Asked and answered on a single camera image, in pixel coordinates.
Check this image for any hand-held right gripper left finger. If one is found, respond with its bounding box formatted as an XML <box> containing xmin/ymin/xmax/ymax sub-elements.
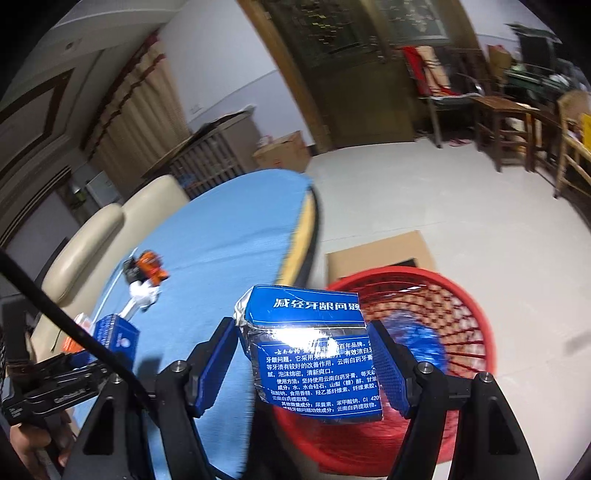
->
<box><xmin>69</xmin><ymin>316</ymin><xmax>241</xmax><ymax>480</ymax></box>

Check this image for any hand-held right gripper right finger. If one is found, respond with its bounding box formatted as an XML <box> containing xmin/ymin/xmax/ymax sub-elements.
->
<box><xmin>367</xmin><ymin>319</ymin><xmax>541</xmax><ymax>480</ymax></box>

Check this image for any blue plastic bag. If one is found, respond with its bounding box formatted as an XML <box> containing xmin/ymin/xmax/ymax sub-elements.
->
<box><xmin>385</xmin><ymin>311</ymin><xmax>448</xmax><ymax>374</ymax></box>

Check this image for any blue toothpaste box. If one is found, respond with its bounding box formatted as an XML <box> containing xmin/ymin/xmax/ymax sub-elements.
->
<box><xmin>233</xmin><ymin>284</ymin><xmax>385</xmax><ymax>423</ymax></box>

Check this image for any red plastic mesh basket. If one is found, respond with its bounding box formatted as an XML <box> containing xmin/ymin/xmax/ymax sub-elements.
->
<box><xmin>272</xmin><ymin>267</ymin><xmax>497</xmax><ymax>476</ymax></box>

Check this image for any white tissue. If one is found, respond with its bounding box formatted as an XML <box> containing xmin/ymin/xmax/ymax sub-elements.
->
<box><xmin>122</xmin><ymin>281</ymin><xmax>160</xmax><ymax>319</ymax></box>

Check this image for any orange snack wrapper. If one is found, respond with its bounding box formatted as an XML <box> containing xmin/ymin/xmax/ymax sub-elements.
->
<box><xmin>137</xmin><ymin>250</ymin><xmax>170</xmax><ymax>285</ymax></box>

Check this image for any person's left hand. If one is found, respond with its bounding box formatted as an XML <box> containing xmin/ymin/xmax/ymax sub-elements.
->
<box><xmin>9</xmin><ymin>422</ymin><xmax>77</xmax><ymax>472</ymax></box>

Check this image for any orange and white tissue pack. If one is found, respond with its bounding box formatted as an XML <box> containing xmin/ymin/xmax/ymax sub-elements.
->
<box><xmin>65</xmin><ymin>313</ymin><xmax>95</xmax><ymax>354</ymax></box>

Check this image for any small blue box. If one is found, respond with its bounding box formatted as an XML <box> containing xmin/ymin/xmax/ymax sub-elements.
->
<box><xmin>93</xmin><ymin>314</ymin><xmax>140</xmax><ymax>365</ymax></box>

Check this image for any flat brown cardboard box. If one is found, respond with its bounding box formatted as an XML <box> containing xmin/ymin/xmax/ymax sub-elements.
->
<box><xmin>325</xmin><ymin>231</ymin><xmax>437</xmax><ymax>291</ymax></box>

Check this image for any round table with blue cloth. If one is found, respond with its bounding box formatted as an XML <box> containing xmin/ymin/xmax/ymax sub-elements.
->
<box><xmin>88</xmin><ymin>168</ymin><xmax>315</xmax><ymax>480</ymax></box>

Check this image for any cream leather sofa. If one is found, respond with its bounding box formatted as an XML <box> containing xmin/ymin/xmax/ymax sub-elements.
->
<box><xmin>28</xmin><ymin>174</ymin><xmax>190</xmax><ymax>365</ymax></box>

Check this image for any white appliance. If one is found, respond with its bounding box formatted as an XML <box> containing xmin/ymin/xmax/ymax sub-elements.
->
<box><xmin>85</xmin><ymin>171</ymin><xmax>123</xmax><ymax>206</ymax></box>

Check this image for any wooden slatted crib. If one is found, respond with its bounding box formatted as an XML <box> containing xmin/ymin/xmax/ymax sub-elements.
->
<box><xmin>143</xmin><ymin>105</ymin><xmax>264</xmax><ymax>197</ymax></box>

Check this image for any cardboard box with red print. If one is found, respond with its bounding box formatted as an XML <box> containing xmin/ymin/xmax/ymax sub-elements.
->
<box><xmin>252</xmin><ymin>130</ymin><xmax>311</xmax><ymax>172</ymax></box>

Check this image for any beige curtain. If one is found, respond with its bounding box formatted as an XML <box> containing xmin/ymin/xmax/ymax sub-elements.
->
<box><xmin>81</xmin><ymin>37</ymin><xmax>192</xmax><ymax>171</ymax></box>

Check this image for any dark wooden door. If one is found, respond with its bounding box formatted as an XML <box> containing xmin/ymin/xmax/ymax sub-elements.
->
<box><xmin>238</xmin><ymin>0</ymin><xmax>467</xmax><ymax>151</ymax></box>

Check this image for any dark wooden stool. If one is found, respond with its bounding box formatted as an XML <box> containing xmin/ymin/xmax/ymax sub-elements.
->
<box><xmin>471</xmin><ymin>95</ymin><xmax>543</xmax><ymax>174</ymax></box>

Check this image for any wicker chair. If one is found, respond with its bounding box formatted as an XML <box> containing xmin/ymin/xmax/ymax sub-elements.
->
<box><xmin>554</xmin><ymin>90</ymin><xmax>591</xmax><ymax>199</ymax></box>

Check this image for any red cloth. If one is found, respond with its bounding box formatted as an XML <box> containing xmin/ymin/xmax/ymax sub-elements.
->
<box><xmin>403</xmin><ymin>45</ymin><xmax>432</xmax><ymax>95</ymax></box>

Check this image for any beige striped cloth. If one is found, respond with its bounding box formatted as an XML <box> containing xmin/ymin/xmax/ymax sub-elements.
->
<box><xmin>422</xmin><ymin>46</ymin><xmax>452</xmax><ymax>89</ymax></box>

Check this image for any cluttered green desk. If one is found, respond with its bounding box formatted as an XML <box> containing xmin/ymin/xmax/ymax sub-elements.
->
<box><xmin>505</xmin><ymin>65</ymin><xmax>591</xmax><ymax>95</ymax></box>

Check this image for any black monitor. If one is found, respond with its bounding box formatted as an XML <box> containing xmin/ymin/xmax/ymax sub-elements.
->
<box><xmin>517</xmin><ymin>28</ymin><xmax>557</xmax><ymax>70</ymax></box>

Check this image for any black cable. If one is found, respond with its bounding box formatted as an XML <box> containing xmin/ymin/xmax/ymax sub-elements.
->
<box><xmin>0</xmin><ymin>251</ymin><xmax>158</xmax><ymax>402</ymax></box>

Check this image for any metal frame chair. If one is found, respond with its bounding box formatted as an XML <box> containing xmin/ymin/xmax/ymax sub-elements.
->
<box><xmin>402</xmin><ymin>44</ymin><xmax>485</xmax><ymax>148</ymax></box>

